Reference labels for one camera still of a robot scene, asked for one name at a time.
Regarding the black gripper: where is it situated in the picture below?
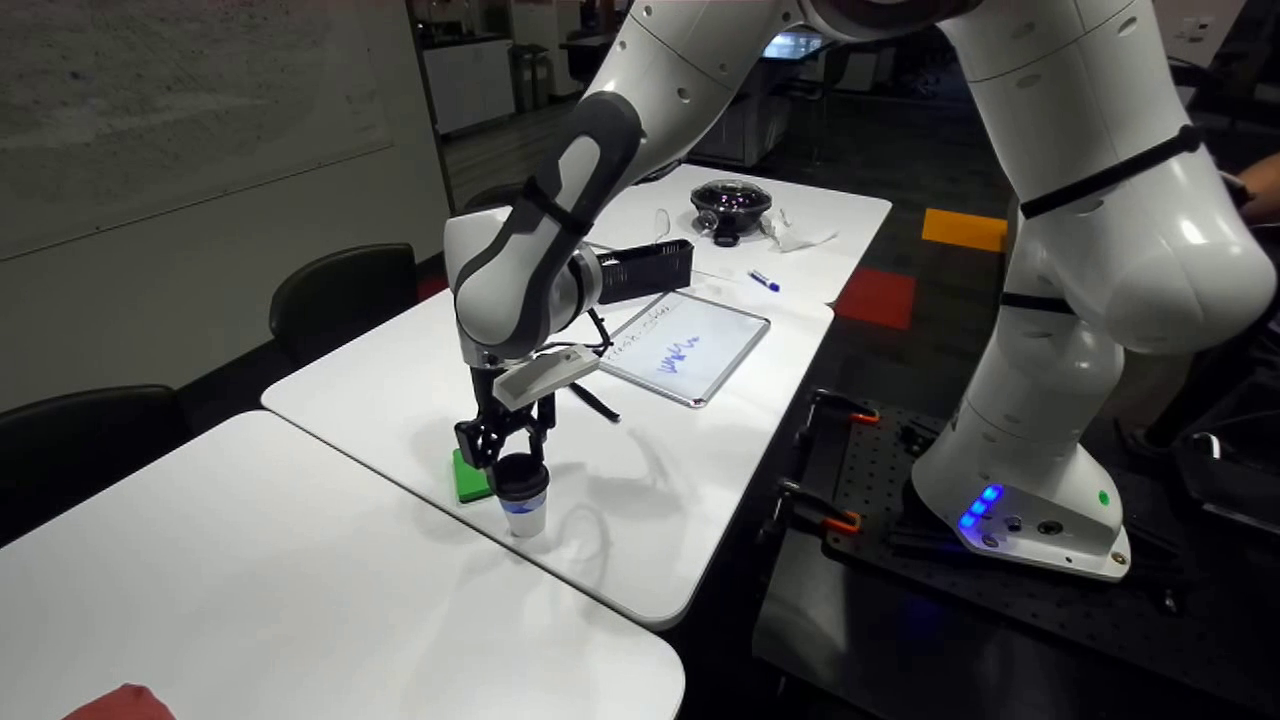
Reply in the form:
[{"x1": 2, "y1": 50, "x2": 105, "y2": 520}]
[{"x1": 452, "y1": 339, "x2": 560, "y2": 476}]

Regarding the white paper coffee cup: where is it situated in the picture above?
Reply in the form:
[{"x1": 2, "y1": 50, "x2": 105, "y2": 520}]
[{"x1": 494, "y1": 476, "x2": 555, "y2": 543}]

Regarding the green rectangular block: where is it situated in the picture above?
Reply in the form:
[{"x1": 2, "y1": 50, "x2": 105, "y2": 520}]
[{"x1": 446, "y1": 442, "x2": 501, "y2": 507}]

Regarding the small framed whiteboard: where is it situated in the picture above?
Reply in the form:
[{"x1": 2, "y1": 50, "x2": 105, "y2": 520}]
[{"x1": 582, "y1": 288, "x2": 776, "y2": 410}]

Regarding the black office chair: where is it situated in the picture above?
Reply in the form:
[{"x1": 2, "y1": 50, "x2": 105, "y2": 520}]
[
  {"x1": 456, "y1": 181, "x2": 536, "y2": 225},
  {"x1": 262, "y1": 239, "x2": 421, "y2": 369},
  {"x1": 0, "y1": 382, "x2": 190, "y2": 543}
]

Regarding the black rectangular box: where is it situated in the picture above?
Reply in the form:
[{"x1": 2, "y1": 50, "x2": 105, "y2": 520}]
[{"x1": 582, "y1": 237, "x2": 694, "y2": 309}]

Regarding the black bowl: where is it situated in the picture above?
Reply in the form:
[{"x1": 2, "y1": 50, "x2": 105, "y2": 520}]
[{"x1": 689, "y1": 176, "x2": 776, "y2": 253}]

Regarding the orange black clamp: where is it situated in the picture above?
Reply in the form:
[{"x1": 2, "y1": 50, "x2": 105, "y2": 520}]
[
  {"x1": 763, "y1": 476, "x2": 868, "y2": 543},
  {"x1": 796, "y1": 382, "x2": 888, "y2": 442}
]

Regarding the clear plastic wrapper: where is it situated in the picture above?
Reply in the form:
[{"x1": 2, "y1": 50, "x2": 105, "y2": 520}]
[{"x1": 761, "y1": 201, "x2": 846, "y2": 259}]

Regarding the white background cabinet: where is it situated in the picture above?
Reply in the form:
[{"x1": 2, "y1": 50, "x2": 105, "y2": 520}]
[{"x1": 414, "y1": 36, "x2": 520, "y2": 136}]

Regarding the red floor mat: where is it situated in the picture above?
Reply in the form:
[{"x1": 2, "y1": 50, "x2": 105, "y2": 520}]
[{"x1": 833, "y1": 263, "x2": 919, "y2": 336}]

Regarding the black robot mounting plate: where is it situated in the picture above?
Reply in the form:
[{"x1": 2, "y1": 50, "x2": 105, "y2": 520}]
[{"x1": 751, "y1": 382, "x2": 1280, "y2": 720}]

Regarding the red cloth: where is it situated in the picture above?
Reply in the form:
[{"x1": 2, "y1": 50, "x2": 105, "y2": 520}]
[{"x1": 63, "y1": 685, "x2": 176, "y2": 720}]

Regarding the yellow floor mat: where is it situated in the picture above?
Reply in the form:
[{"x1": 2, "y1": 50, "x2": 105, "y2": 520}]
[{"x1": 915, "y1": 205, "x2": 1010, "y2": 255}]

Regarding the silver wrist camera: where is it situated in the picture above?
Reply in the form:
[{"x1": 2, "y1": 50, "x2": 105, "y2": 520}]
[{"x1": 492, "y1": 339, "x2": 604, "y2": 406}]

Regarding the large wall whiteboard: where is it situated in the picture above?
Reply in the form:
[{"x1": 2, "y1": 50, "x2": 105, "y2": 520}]
[{"x1": 0, "y1": 0, "x2": 396, "y2": 263}]

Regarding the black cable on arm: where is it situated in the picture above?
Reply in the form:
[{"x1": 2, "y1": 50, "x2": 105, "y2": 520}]
[{"x1": 996, "y1": 120, "x2": 1210, "y2": 321}]

